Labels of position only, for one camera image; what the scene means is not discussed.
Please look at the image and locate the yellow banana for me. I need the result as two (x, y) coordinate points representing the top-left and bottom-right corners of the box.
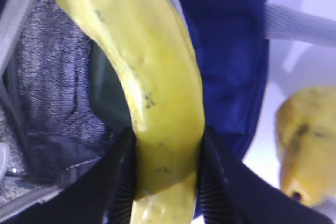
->
(56, 0), (205, 223)

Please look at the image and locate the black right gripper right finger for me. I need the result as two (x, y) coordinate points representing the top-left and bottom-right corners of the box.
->
(194, 127), (332, 224)

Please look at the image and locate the yellow pear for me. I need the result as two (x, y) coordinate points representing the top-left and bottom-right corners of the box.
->
(275, 86), (335, 207)

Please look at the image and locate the navy blue lunch bag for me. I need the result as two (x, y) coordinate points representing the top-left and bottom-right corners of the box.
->
(0, 0), (336, 224)

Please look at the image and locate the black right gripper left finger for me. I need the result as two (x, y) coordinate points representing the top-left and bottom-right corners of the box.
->
(1, 128), (135, 223)

